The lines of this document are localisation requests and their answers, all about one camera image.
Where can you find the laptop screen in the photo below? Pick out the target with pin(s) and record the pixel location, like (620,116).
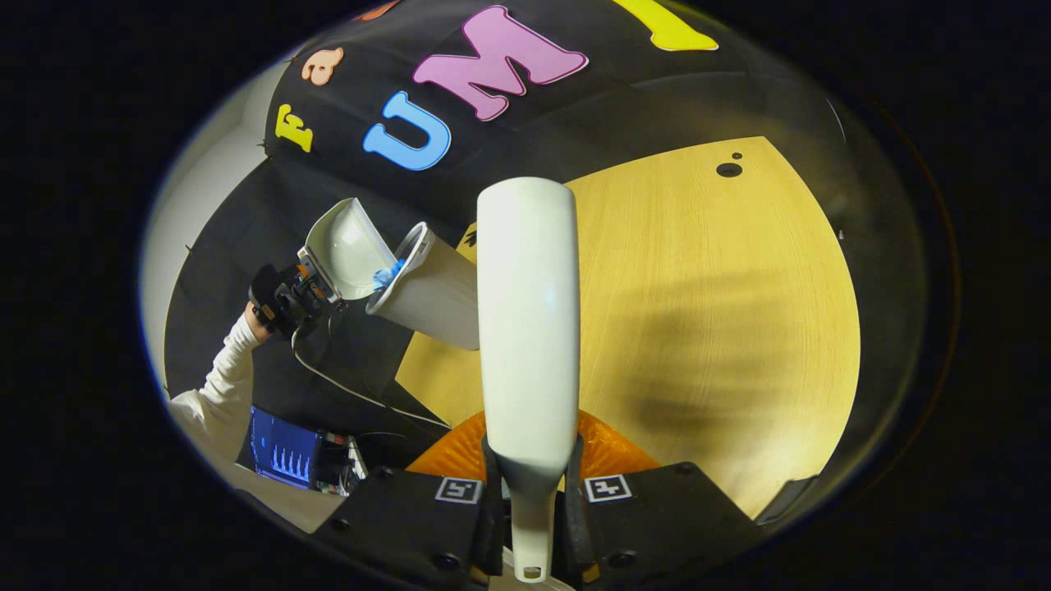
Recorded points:
(283,451)

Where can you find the dark electronic equipment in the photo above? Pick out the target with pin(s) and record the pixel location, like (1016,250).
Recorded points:
(341,464)

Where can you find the white garbage bin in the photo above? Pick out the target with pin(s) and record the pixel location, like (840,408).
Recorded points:
(435,304)

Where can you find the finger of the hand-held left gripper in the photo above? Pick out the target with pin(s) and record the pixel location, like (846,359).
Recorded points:
(316,271)
(316,304)

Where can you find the wooden desktop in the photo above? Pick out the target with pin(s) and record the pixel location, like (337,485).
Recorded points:
(698,328)

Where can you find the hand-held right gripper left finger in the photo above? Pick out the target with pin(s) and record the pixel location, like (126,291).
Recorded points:
(410,517)

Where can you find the small white broom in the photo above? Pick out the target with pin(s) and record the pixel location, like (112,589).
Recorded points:
(530,328)

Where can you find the light blue paper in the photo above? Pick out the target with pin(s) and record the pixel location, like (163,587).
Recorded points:
(387,275)

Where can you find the white dustpan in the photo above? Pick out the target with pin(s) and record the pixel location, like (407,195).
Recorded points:
(349,246)

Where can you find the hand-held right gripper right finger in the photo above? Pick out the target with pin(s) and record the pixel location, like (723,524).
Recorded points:
(657,517)

